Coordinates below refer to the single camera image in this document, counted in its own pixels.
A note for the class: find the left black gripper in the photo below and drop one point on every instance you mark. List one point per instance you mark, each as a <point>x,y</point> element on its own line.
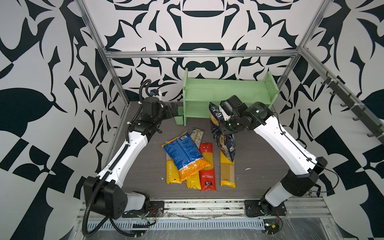
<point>169,113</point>

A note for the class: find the black pasta bag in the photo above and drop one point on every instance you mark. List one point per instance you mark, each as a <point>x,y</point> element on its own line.
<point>226,142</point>

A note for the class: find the clear blue spaghetti pack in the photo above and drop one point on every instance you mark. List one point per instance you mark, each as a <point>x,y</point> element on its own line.
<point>197,136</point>

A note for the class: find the blue orange pasta bag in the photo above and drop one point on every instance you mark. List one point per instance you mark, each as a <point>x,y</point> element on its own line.
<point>186,156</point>

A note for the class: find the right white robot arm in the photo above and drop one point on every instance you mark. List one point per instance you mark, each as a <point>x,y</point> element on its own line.
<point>304,167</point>

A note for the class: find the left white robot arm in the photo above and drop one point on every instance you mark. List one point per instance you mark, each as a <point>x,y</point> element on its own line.
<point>104,193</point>

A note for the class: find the green wooden shelf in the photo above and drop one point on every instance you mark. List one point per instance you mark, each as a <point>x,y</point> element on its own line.
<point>198,93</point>

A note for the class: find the small green plastic bin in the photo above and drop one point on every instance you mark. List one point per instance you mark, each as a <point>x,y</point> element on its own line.
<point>180,118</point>

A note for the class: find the rightmost yellow spaghetti pack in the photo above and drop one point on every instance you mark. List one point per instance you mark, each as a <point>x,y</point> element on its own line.
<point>227,172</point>

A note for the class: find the yellow spaghetti pack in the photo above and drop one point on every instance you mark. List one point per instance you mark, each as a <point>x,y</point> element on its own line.
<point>173,176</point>
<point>227,172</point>
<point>193,182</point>

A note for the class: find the leftmost yellow spaghetti pack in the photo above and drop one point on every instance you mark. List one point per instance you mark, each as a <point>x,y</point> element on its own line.
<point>173,176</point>

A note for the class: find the middle yellow spaghetti pack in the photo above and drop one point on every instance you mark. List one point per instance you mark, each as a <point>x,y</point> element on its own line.
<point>193,182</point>

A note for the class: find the red spaghetti pack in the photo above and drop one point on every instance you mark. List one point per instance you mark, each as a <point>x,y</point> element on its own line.
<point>207,174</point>

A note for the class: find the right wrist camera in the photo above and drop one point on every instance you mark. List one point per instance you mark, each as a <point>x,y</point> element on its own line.
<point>226,110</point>

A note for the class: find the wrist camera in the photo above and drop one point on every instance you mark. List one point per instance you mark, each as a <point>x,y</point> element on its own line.
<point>151,106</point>
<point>226,110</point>

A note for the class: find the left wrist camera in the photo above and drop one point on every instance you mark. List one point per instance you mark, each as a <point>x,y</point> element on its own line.
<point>151,106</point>

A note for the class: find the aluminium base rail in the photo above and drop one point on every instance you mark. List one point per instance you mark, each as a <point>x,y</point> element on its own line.
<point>216,214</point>

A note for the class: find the black wall hook rail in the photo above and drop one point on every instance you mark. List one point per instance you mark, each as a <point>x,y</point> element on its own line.
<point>351,102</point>

